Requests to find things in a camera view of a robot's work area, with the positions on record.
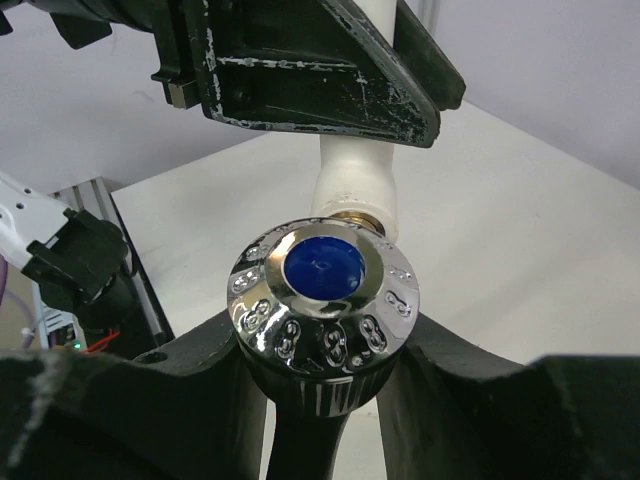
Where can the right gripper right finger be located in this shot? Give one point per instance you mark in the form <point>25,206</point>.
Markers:
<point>451,410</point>

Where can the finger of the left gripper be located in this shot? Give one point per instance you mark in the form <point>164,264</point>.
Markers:
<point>305,67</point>
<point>425,60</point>

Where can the white PVC pipe frame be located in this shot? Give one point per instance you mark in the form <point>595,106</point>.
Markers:
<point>356,183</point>

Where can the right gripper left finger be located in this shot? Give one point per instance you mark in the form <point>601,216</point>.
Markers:
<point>186,410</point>

